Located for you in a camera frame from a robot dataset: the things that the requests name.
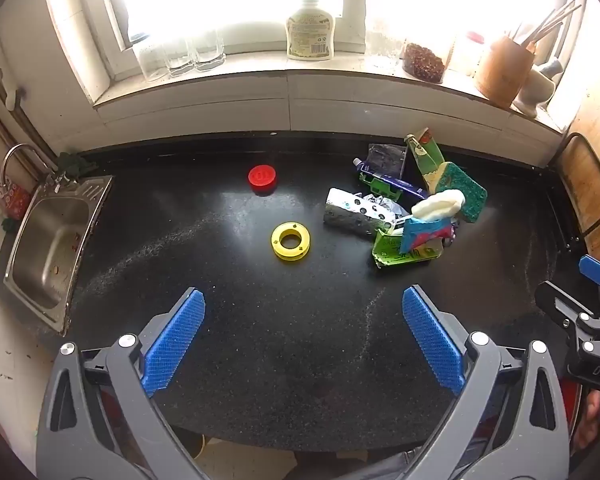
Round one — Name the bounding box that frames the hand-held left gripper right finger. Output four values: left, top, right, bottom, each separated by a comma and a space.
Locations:
401, 285, 573, 480

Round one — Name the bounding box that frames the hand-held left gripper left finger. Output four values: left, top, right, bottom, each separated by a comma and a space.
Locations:
36, 287, 216, 480

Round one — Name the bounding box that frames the red bin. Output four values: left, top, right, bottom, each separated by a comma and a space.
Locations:
560, 380, 588, 456

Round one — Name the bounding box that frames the blue and red snack wrapper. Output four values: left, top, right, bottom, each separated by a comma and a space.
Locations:
399, 215, 456, 256

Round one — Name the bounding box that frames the white tissue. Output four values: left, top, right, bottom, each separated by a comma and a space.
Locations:
411, 189, 467, 222

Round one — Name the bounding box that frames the green sponge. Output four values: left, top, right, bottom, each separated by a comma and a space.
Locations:
432, 161, 488, 223

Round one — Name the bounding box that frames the silver foil packet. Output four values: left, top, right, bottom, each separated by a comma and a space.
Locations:
322, 187, 411, 238

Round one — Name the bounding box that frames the tall green and white carton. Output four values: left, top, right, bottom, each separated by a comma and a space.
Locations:
404, 128, 448, 196

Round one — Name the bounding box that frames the person's right hand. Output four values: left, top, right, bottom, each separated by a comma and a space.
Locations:
574, 389, 600, 453

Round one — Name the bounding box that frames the grey padded jacket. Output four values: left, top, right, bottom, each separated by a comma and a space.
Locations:
350, 447, 427, 480

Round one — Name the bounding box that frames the steel sink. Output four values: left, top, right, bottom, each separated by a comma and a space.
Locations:
4, 175, 115, 337

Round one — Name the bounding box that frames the small green carton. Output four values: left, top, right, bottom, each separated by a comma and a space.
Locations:
357, 170, 407, 201

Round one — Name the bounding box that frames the wooden board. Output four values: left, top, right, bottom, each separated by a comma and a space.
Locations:
562, 0, 600, 256

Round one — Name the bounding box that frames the purple packet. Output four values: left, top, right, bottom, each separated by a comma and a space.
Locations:
352, 143, 431, 199

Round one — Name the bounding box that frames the red round cap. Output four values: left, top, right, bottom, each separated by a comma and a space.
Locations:
247, 164, 277, 195

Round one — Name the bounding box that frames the white mortar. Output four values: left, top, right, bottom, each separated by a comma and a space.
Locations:
512, 67, 556, 118

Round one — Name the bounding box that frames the dark green scrubber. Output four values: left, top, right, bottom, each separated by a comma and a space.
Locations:
55, 150, 99, 177

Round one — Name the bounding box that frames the white pestle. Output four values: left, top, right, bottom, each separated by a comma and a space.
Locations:
537, 58, 565, 81

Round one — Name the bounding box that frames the wooden utensil holder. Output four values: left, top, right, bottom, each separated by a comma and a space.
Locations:
475, 35, 537, 109

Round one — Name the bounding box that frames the pink packet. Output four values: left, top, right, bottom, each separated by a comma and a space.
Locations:
0, 160, 32, 222

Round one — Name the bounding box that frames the steel faucet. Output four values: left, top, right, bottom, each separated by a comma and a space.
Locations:
1, 143, 65, 192

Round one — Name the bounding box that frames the bundle of chopsticks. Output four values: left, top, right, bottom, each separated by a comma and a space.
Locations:
510, 0, 583, 54

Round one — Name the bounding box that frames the red-lidded jar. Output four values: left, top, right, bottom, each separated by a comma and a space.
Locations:
452, 30, 486, 77

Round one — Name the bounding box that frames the jar of red spices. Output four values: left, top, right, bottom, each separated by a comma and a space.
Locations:
402, 40, 448, 83

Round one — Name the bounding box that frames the clear drinking glass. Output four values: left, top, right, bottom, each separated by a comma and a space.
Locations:
162, 37, 197, 77
135, 42, 169, 82
192, 30, 226, 72

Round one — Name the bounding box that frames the white window sill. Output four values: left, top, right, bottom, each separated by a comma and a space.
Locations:
92, 47, 568, 133

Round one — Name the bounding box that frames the tall clear jar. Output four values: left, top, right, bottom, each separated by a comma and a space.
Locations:
365, 0, 406, 69

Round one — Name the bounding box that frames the white labelled bottle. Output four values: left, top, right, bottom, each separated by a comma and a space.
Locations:
286, 0, 336, 61

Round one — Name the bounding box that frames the yellow plastic ring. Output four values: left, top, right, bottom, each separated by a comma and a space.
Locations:
271, 221, 312, 261

